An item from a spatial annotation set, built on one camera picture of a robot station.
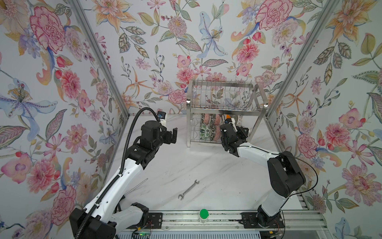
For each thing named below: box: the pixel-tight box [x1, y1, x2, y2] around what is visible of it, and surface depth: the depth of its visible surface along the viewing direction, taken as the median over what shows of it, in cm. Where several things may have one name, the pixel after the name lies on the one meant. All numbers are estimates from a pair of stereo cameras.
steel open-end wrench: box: [178, 179, 200, 201], surface depth 86 cm
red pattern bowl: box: [203, 113, 210, 125], surface depth 106 cm
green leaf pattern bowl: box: [199, 122, 212, 141], surface depth 99 cm
